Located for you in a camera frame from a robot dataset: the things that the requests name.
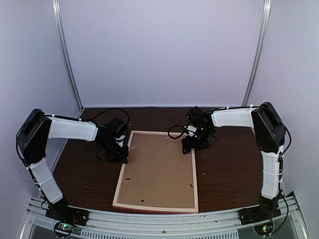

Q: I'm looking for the right aluminium corner post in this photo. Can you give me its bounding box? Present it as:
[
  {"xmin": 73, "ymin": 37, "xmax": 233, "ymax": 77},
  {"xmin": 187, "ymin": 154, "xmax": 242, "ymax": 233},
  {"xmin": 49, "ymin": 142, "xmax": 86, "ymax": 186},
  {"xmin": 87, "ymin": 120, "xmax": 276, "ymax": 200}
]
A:
[{"xmin": 242, "ymin": 0, "xmax": 272, "ymax": 106}]

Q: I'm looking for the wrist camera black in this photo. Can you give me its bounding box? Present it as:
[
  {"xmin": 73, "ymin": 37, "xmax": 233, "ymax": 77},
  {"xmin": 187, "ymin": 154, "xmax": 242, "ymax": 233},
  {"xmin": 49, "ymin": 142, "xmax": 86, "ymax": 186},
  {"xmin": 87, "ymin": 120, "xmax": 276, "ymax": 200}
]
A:
[
  {"xmin": 107, "ymin": 117, "xmax": 127, "ymax": 138},
  {"xmin": 186, "ymin": 106, "xmax": 204, "ymax": 122}
]

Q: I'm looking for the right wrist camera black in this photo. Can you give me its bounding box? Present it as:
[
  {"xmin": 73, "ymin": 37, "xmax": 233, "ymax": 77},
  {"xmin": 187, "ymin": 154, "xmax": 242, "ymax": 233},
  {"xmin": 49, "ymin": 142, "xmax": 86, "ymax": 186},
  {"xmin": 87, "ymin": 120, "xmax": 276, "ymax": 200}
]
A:
[{"xmin": 186, "ymin": 106, "xmax": 204, "ymax": 122}]

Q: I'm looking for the left camera cable black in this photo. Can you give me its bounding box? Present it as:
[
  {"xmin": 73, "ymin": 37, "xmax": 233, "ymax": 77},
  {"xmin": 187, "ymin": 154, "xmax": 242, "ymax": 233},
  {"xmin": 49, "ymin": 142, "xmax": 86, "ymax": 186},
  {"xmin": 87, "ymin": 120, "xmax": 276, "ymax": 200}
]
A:
[{"xmin": 89, "ymin": 108, "xmax": 130, "ymax": 130}]

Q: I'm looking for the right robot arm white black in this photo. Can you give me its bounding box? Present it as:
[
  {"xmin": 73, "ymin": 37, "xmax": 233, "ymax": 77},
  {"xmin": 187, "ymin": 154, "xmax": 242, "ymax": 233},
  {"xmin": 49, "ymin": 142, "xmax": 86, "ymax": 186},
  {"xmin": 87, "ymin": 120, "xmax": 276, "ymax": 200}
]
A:
[{"xmin": 181, "ymin": 102, "xmax": 289, "ymax": 200}]

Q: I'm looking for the camera cable black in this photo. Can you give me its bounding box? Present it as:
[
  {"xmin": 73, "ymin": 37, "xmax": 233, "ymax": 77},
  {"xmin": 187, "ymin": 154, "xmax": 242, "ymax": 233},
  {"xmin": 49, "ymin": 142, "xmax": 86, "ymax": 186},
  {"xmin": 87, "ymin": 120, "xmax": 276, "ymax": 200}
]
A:
[
  {"xmin": 89, "ymin": 108, "xmax": 130, "ymax": 130},
  {"xmin": 167, "ymin": 124, "xmax": 189, "ymax": 140}
]

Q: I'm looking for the aluminium corner post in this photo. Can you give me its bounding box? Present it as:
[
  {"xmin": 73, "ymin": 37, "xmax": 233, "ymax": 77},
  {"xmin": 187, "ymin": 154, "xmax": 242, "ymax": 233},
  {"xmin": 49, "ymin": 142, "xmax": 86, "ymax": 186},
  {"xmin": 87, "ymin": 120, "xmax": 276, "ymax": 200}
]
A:
[
  {"xmin": 52, "ymin": 0, "xmax": 84, "ymax": 111},
  {"xmin": 242, "ymin": 0, "xmax": 272, "ymax": 106}
]

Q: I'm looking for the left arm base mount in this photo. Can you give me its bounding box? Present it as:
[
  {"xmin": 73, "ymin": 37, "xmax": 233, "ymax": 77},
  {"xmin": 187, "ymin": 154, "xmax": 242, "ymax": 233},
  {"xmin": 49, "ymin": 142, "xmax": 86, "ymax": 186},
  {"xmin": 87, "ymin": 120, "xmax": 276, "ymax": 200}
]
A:
[{"xmin": 45, "ymin": 198, "xmax": 89, "ymax": 226}]

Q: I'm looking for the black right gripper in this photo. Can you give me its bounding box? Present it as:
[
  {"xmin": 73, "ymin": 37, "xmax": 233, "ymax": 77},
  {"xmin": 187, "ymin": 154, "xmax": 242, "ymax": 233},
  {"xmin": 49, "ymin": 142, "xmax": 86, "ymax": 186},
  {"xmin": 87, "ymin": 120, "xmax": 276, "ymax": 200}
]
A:
[{"xmin": 182, "ymin": 126, "xmax": 213, "ymax": 154}]

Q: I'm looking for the controller board with leds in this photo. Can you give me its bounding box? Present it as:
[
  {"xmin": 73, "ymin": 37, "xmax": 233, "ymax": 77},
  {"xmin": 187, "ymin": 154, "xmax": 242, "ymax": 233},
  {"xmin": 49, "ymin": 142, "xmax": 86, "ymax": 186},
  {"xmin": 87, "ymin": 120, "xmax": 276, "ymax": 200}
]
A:
[
  {"xmin": 254, "ymin": 221, "xmax": 274, "ymax": 237},
  {"xmin": 53, "ymin": 222, "xmax": 75, "ymax": 237}
]

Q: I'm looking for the left aluminium corner post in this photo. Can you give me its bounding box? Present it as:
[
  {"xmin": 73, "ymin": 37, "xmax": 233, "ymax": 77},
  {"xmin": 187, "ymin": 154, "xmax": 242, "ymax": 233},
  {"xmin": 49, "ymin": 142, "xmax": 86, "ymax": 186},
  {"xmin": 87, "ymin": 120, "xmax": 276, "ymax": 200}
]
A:
[{"xmin": 52, "ymin": 0, "xmax": 84, "ymax": 111}]

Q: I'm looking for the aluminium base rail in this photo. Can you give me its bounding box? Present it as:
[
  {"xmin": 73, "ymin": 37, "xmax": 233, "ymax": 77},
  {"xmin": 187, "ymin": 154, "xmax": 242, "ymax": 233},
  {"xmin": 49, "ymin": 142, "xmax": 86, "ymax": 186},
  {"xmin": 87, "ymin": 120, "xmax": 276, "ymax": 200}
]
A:
[{"xmin": 24, "ymin": 190, "xmax": 304, "ymax": 239}]

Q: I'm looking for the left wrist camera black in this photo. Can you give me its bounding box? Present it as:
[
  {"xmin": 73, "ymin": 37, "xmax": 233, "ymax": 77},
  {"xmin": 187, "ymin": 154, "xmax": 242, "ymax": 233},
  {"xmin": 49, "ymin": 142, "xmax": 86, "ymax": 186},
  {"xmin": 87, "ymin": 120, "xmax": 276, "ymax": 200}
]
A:
[{"xmin": 107, "ymin": 117, "xmax": 127, "ymax": 138}]

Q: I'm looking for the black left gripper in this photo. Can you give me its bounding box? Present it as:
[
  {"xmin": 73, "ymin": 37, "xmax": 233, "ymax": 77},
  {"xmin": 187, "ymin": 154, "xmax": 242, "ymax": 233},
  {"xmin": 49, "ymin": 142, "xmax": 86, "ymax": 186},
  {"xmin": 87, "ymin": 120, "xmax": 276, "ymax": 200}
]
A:
[{"xmin": 100, "ymin": 139, "xmax": 130, "ymax": 164}]

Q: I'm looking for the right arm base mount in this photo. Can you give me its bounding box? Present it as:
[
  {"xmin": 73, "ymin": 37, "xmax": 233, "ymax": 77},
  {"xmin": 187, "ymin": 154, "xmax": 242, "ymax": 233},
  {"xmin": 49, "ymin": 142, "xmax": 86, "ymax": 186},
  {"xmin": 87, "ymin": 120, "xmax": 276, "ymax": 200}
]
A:
[{"xmin": 238, "ymin": 195, "xmax": 281, "ymax": 225}]

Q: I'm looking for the brown backing board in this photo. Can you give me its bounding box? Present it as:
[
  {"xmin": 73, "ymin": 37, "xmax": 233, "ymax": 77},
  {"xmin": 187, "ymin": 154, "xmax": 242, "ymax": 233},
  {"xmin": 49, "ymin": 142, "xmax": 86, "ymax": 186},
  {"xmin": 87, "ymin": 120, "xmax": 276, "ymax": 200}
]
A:
[{"xmin": 117, "ymin": 133, "xmax": 195, "ymax": 207}]

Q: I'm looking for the right camera cable black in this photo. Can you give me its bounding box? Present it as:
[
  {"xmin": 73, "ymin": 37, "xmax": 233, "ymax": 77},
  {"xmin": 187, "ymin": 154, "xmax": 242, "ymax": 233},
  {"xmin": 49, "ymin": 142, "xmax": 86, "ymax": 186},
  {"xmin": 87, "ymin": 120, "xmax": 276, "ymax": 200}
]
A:
[{"xmin": 167, "ymin": 124, "xmax": 189, "ymax": 140}]

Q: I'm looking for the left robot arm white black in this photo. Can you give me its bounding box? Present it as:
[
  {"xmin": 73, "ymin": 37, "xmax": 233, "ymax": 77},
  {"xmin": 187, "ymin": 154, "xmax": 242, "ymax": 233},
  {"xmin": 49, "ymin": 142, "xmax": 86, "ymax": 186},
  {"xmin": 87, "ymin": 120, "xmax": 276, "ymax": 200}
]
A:
[{"xmin": 15, "ymin": 109, "xmax": 129, "ymax": 221}]

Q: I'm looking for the right controller board with leds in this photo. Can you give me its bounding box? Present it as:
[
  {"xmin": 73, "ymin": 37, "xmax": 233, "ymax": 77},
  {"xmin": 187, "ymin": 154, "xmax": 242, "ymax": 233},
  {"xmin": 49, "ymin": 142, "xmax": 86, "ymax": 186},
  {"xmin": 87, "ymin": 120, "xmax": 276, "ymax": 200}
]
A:
[{"xmin": 254, "ymin": 221, "xmax": 274, "ymax": 237}]

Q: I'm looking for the left controller board with leds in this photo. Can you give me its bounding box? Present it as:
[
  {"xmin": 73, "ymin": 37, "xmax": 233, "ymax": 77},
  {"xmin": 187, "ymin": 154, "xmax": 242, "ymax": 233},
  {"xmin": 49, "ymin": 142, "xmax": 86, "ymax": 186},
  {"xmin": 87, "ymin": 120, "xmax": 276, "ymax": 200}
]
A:
[{"xmin": 53, "ymin": 222, "xmax": 75, "ymax": 237}]

